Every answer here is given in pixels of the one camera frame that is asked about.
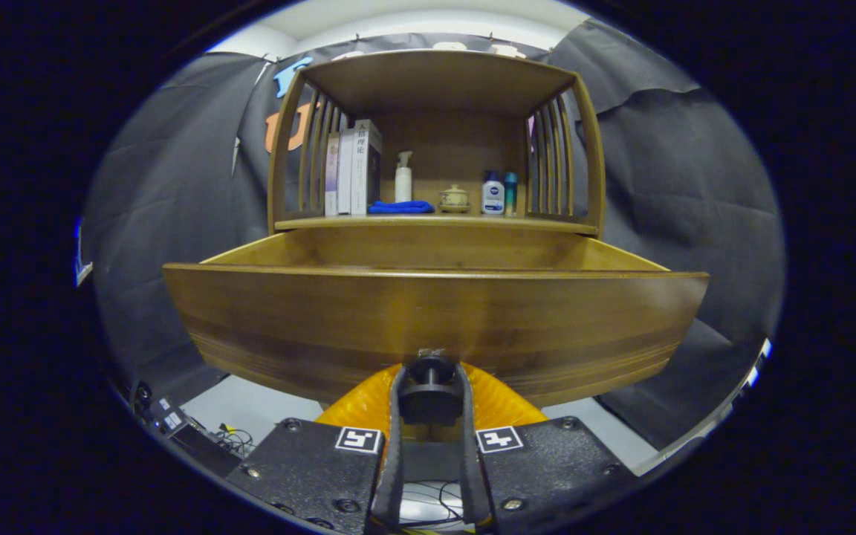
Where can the blue cloth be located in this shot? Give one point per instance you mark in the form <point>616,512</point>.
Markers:
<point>402,207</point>

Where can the wooden countertop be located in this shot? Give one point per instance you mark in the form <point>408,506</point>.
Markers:
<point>465,221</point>

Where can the white pump bottle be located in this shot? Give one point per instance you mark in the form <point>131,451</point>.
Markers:
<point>403,186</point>

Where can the wooden drawer with black knob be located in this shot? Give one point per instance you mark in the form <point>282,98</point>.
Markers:
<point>324,319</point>

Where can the white and black board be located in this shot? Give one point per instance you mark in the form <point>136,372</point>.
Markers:
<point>759,364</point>

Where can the black equipment box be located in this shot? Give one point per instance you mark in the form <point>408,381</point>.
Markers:
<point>175,427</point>

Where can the thin white book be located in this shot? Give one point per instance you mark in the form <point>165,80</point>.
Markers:
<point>345,178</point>

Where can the purple spine book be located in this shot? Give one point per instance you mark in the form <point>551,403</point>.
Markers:
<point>331,178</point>

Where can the white and black book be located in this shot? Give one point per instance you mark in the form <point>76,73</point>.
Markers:
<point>361,171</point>

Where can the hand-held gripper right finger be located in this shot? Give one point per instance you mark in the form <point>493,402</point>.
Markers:
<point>547,468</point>

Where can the wooden cabinet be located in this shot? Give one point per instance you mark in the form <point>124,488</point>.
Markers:
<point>435,82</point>

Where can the white device with blue glow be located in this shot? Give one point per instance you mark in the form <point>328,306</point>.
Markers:
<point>82,260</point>

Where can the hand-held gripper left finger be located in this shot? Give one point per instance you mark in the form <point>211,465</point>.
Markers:
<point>309,468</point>

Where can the teal bottle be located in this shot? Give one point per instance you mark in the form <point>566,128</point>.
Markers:
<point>510,195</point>

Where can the white lotion bottle blue cap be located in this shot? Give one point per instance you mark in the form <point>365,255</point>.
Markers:
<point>493,197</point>

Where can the beige lidded teacup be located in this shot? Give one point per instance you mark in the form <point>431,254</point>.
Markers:
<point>454,199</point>

